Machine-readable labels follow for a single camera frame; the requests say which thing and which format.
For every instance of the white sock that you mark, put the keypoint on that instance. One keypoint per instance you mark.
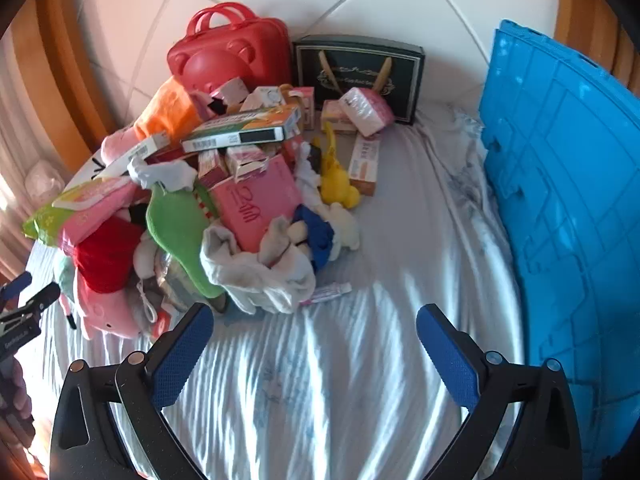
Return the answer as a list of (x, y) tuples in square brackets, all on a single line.
[(165, 175)]

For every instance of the pink pig plush red dress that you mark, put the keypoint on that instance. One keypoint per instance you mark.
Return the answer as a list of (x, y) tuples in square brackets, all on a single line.
[(105, 310)]

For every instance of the blue plastic crate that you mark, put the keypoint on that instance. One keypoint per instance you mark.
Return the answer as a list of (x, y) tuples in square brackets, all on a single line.
[(560, 185)]

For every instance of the white paper bag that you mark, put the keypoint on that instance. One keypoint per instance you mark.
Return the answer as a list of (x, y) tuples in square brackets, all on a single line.
[(92, 170)]

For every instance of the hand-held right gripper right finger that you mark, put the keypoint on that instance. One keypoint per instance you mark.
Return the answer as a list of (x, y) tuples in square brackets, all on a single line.
[(447, 360)]

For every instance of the white cloth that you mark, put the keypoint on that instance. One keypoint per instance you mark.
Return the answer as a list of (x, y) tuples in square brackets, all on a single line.
[(260, 280)]

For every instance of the pink plush toy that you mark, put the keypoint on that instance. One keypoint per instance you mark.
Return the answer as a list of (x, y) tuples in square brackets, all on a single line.
[(115, 145)]

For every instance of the green pink pack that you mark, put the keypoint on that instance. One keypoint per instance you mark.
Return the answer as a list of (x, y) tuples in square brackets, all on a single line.
[(65, 200)]

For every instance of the orange white medicine box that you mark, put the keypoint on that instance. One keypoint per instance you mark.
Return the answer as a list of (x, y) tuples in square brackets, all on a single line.
[(365, 165)]

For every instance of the red toy suitcase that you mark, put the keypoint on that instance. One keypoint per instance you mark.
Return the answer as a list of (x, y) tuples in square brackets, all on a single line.
[(240, 50)]

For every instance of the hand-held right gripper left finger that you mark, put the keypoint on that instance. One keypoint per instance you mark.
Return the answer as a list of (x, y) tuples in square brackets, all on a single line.
[(182, 355)]

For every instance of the large pink box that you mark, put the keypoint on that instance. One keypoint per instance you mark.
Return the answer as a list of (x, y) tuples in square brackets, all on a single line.
[(255, 200)]

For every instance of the yellow duck plastic tongs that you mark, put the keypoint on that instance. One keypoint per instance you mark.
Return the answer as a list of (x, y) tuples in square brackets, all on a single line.
[(337, 180)]

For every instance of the orange plush toy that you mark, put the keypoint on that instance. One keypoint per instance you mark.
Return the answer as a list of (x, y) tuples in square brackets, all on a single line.
[(167, 110)]

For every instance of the pink white box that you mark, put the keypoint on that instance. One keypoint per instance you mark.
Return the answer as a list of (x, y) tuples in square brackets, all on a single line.
[(305, 105)]

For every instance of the dark red box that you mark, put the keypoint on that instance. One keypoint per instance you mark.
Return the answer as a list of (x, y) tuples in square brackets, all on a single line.
[(212, 167)]

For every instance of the white red carton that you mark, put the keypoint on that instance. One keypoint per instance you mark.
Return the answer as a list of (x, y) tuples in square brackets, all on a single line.
[(140, 152)]

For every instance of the wooden pillar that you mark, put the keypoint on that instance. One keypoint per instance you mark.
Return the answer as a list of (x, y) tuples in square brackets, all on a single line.
[(595, 20), (60, 60)]

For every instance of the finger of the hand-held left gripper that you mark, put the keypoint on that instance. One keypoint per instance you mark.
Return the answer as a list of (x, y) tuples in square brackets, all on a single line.
[(17, 285), (40, 300)]

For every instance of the small pink tube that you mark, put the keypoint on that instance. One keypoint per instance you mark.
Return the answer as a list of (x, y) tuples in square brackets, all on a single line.
[(325, 292)]

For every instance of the box with round label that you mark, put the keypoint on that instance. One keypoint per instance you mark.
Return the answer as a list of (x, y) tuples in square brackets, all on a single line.
[(267, 97)]

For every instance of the pink tissue pack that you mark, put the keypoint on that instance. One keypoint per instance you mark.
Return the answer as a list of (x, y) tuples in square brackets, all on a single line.
[(367, 110)]

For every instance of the small red white box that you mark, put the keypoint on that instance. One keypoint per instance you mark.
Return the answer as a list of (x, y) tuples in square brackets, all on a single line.
[(245, 160)]

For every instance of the green plush stocking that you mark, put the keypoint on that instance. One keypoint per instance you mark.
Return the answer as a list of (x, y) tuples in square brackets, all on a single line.
[(175, 225)]

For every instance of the dark green gift bag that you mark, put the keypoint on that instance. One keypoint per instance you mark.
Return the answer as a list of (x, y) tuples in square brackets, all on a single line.
[(360, 60)]

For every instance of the long green orange box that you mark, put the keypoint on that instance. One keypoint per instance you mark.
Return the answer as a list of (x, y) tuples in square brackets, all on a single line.
[(240, 127)]

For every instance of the small pink box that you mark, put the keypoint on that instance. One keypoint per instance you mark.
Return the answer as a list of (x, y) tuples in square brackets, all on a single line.
[(332, 115)]

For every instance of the blue plush toy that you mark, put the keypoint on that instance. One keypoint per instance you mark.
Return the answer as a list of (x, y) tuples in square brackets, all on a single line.
[(317, 232)]

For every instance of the person's left hand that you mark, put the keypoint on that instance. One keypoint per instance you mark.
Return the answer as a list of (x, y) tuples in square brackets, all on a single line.
[(15, 385)]

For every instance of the opened white box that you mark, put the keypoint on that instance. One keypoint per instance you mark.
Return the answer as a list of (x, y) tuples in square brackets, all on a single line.
[(232, 91)]

